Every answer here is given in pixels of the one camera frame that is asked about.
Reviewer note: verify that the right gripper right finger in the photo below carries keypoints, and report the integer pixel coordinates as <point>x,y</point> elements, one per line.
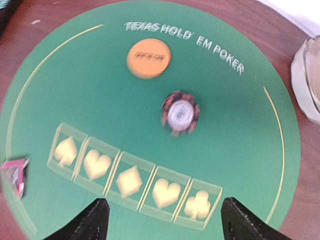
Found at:
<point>239,223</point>

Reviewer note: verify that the orange round blind button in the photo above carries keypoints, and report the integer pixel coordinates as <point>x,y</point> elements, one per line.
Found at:
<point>148,58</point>

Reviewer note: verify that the green round poker mat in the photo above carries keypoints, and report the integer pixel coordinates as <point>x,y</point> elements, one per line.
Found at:
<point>92,129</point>

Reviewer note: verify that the orange black chip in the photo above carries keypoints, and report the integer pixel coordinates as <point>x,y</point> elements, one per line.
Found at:
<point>180,112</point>

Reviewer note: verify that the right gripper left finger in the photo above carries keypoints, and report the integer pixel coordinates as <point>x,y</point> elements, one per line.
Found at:
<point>90,224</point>

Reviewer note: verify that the white ceramic lower bowl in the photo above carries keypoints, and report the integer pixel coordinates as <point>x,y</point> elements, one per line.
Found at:
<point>305,78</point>

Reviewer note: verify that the black red triangle token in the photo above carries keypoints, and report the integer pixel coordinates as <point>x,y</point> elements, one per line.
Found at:
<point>16,172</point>

